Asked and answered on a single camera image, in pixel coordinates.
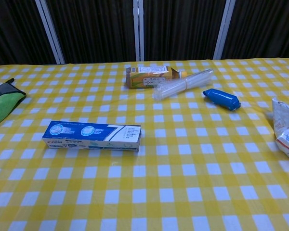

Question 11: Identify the blue white toothpaste box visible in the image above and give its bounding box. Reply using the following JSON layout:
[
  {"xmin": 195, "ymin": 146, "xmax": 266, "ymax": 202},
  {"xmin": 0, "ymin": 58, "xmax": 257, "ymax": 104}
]
[{"xmin": 42, "ymin": 120, "xmax": 142, "ymax": 153}]

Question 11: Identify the yellow white checkered tablecloth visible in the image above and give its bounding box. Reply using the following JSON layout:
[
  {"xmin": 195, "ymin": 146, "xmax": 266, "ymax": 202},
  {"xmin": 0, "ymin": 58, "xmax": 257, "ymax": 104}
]
[{"xmin": 0, "ymin": 56, "xmax": 289, "ymax": 231}]

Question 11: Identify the corn drink bottle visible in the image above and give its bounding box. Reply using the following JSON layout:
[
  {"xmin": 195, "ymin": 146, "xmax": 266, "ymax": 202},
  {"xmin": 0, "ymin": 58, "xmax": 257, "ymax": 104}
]
[{"xmin": 125, "ymin": 65, "xmax": 186, "ymax": 90}]

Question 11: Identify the clear plastic straw bundle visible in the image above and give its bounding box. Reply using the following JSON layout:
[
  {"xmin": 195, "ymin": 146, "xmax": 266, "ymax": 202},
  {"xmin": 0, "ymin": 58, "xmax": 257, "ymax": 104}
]
[{"xmin": 152, "ymin": 68, "xmax": 214, "ymax": 101}]

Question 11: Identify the blue plastic wrapped roll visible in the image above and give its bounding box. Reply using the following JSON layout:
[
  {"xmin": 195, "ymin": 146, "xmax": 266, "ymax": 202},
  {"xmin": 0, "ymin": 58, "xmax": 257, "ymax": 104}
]
[{"xmin": 202, "ymin": 88, "xmax": 241, "ymax": 112}]

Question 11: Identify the dark pleated screen curtain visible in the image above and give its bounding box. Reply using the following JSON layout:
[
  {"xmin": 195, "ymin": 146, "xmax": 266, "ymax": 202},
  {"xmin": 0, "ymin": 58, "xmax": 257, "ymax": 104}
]
[{"xmin": 0, "ymin": 0, "xmax": 289, "ymax": 69}]

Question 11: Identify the white crumpled plastic package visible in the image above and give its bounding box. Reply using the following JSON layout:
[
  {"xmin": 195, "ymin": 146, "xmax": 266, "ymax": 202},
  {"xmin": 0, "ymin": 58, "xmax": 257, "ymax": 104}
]
[{"xmin": 272, "ymin": 98, "xmax": 289, "ymax": 161}]

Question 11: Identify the green grey cloth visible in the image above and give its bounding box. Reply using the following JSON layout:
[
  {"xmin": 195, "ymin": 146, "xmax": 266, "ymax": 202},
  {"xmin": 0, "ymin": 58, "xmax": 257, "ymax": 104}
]
[{"xmin": 0, "ymin": 77, "xmax": 27, "ymax": 130}]

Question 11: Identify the white screen frame post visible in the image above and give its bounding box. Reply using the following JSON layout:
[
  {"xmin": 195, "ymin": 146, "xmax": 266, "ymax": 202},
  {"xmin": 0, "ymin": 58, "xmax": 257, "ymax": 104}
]
[
  {"xmin": 34, "ymin": 0, "xmax": 66, "ymax": 65},
  {"xmin": 212, "ymin": 0, "xmax": 236, "ymax": 60},
  {"xmin": 132, "ymin": 0, "xmax": 145, "ymax": 62}
]

